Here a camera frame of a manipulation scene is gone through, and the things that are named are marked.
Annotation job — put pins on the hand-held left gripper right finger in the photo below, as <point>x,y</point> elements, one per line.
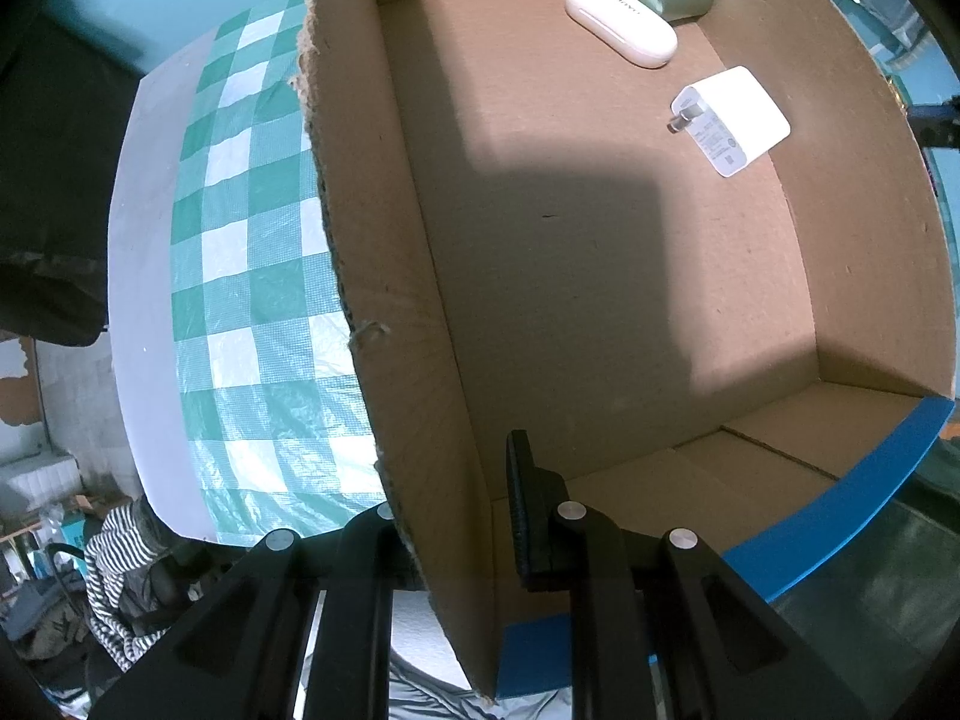
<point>525,510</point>

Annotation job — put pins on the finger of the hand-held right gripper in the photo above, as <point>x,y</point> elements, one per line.
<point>941,120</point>

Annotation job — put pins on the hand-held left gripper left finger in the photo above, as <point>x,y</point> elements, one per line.
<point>367,562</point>

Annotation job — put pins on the white wall charger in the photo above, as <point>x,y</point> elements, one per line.
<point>739,120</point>

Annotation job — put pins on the blue cardboard box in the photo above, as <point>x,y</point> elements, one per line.
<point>600,277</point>

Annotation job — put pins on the white earbud case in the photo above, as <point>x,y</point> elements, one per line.
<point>619,22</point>

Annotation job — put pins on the grey crumpled sheet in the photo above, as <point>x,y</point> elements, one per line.
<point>420,690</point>

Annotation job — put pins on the striped cloth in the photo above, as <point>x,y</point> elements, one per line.
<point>124,577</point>

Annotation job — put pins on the large-check green tablecloth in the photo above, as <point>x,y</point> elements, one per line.
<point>247,277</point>

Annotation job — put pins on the black hanging garment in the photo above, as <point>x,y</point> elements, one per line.
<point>52,240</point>

